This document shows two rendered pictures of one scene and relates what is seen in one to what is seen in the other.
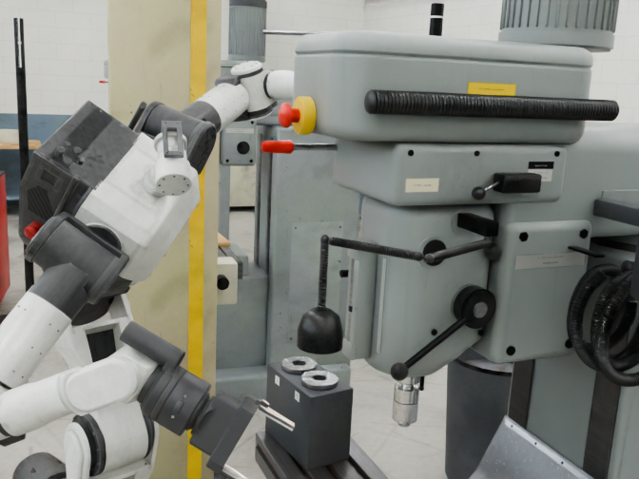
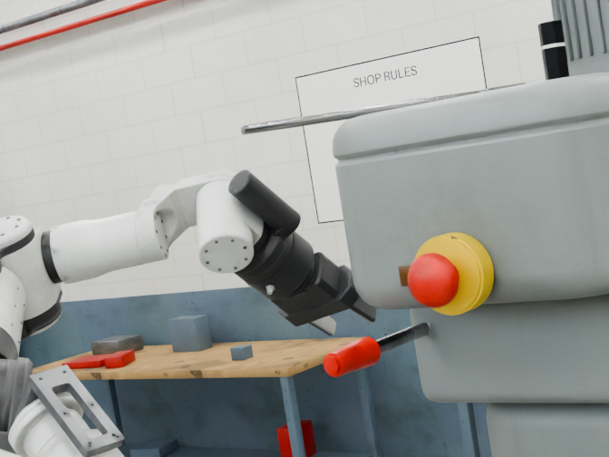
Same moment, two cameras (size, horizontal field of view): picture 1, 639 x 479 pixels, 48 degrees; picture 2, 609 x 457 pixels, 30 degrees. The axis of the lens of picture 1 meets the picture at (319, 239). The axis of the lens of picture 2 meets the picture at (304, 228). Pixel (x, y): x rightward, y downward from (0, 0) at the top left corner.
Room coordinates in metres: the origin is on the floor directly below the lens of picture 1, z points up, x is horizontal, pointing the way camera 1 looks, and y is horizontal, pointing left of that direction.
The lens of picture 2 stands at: (0.46, 0.53, 1.85)
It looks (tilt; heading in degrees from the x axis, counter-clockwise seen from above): 3 degrees down; 331
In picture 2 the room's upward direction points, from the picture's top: 9 degrees counter-clockwise
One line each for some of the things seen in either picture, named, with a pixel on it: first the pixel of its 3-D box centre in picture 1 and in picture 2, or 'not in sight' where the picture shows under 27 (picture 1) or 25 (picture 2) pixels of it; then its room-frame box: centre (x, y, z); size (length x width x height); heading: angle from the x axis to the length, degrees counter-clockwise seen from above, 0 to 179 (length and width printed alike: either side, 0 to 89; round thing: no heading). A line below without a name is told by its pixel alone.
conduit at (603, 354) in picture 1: (609, 315); not in sight; (1.16, -0.50, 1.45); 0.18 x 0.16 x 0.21; 113
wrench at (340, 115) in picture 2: (331, 33); (382, 108); (1.26, 0.00, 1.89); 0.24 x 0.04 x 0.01; 73
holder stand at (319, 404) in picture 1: (307, 408); not in sight; (1.64, 0.01, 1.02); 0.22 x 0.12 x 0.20; 32
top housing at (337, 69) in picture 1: (438, 89); (578, 174); (1.25, -0.19, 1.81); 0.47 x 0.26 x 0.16; 113
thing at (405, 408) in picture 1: (405, 404); not in sight; (1.24, -0.18, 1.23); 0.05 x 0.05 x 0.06
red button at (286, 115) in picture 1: (289, 115); (436, 278); (1.14, 0.06, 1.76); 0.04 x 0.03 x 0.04; 23
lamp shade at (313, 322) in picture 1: (320, 327); not in sight; (1.06, -0.01, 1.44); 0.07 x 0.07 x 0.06
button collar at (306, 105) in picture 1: (303, 115); (452, 273); (1.15, 0.03, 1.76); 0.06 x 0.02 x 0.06; 23
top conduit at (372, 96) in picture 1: (498, 106); not in sight; (1.12, -0.27, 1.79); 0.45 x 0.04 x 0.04; 113
